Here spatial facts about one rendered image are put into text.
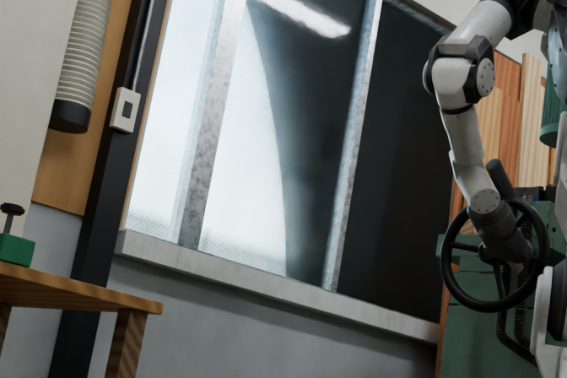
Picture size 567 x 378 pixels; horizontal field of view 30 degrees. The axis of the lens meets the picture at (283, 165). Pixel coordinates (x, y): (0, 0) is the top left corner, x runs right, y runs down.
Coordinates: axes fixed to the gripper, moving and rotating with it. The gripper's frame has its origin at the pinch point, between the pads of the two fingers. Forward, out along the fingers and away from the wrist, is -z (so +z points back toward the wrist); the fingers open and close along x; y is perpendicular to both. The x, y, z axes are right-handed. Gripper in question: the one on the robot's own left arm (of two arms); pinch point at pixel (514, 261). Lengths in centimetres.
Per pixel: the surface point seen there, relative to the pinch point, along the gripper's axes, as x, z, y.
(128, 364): -27, 37, -76
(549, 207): -7.4, -5.3, 21.5
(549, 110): -30, -5, 54
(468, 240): -33.4, -16.4, 13.9
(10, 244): -27, 74, -79
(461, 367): -22.7, -33.0, -13.0
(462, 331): -26.1, -28.6, -5.6
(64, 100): -130, 49, -23
